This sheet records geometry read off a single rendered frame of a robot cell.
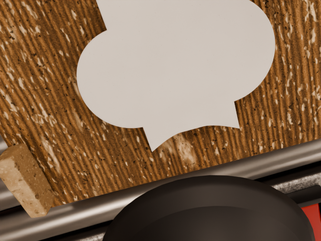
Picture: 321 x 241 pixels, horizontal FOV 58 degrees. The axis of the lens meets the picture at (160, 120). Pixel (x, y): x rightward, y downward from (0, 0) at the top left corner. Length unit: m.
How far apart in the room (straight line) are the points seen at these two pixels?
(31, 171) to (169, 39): 0.15
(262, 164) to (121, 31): 0.17
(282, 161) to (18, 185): 0.22
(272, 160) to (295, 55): 0.10
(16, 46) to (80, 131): 0.08
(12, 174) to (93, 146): 0.06
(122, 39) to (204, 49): 0.06
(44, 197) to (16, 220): 0.09
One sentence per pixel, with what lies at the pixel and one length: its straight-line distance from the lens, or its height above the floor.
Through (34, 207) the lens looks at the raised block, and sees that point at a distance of 0.26.
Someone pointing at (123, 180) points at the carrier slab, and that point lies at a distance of 0.26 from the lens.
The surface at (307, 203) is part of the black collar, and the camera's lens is 0.31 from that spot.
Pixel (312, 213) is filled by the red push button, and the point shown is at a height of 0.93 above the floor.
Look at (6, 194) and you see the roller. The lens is 0.32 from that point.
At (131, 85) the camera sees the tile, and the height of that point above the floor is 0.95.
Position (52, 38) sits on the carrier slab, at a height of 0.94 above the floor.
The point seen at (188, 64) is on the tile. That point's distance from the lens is 0.20.
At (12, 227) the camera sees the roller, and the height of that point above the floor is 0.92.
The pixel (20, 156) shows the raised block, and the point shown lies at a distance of 0.25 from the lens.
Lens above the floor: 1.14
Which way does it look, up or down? 65 degrees down
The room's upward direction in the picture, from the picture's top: 179 degrees clockwise
